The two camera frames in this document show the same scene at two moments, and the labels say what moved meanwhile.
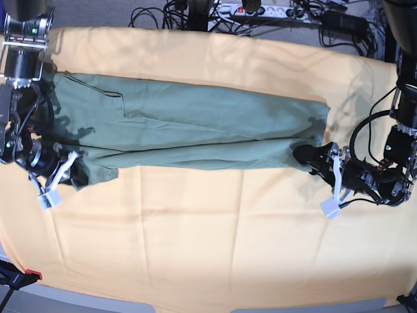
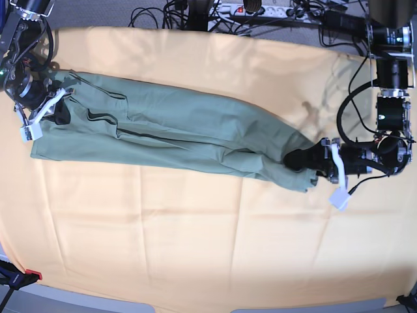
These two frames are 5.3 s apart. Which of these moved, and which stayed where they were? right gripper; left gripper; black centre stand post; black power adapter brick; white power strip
Moved: left gripper; right gripper
Stayed: black power adapter brick; white power strip; black centre stand post
